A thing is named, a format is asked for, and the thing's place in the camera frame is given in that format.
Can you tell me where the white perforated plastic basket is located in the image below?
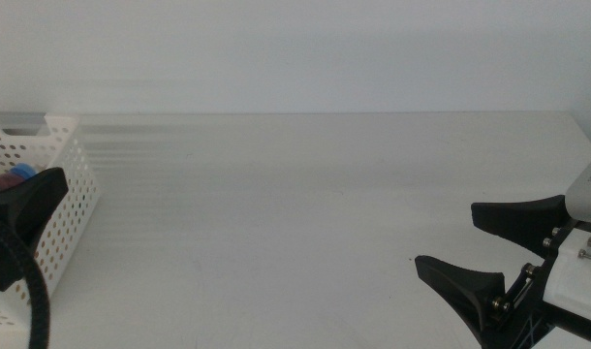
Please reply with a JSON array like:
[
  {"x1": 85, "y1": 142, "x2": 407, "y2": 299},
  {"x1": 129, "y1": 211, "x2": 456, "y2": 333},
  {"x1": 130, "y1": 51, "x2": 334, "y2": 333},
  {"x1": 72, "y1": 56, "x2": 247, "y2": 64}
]
[{"x1": 0, "y1": 113, "x2": 102, "y2": 336}]

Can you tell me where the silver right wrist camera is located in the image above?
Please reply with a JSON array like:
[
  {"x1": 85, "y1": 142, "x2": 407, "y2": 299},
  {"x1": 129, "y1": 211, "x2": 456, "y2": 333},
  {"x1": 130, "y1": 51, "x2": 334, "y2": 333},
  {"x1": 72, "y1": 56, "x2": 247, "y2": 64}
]
[{"x1": 564, "y1": 153, "x2": 591, "y2": 226}]

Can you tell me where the red cola can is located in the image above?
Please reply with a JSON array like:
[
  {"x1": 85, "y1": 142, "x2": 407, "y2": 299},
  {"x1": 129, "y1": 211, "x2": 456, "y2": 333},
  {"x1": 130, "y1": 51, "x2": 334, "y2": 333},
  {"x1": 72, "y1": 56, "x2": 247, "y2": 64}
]
[{"x1": 0, "y1": 174, "x2": 25, "y2": 197}]

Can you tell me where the thick black braided cable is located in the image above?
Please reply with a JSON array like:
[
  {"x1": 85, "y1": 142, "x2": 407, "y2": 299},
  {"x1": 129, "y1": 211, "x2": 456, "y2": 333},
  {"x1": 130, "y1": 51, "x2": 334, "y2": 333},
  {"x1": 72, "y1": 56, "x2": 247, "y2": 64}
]
[{"x1": 0, "y1": 210, "x2": 51, "y2": 349}]

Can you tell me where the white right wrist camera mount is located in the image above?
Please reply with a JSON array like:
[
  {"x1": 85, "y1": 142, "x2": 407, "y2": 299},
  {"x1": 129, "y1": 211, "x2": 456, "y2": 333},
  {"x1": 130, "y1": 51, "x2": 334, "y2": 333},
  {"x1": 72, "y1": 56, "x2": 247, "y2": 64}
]
[{"x1": 541, "y1": 227, "x2": 591, "y2": 327}]

